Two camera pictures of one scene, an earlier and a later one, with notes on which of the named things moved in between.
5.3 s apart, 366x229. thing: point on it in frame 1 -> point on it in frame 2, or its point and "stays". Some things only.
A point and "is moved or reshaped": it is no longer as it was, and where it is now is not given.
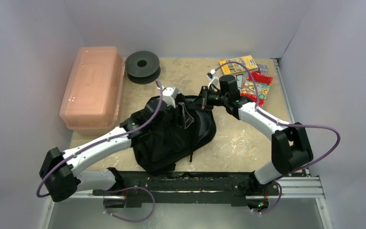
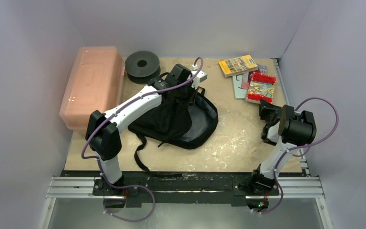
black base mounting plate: (188, 187) stays
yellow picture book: (232, 67) stays
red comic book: (263, 83) is moved or reshaped
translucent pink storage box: (91, 101) stays
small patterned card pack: (263, 68) stays
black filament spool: (142, 67) stays
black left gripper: (178, 119) -> (188, 85)
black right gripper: (204, 98) -> (265, 109)
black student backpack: (173, 134) is moved or reshaped
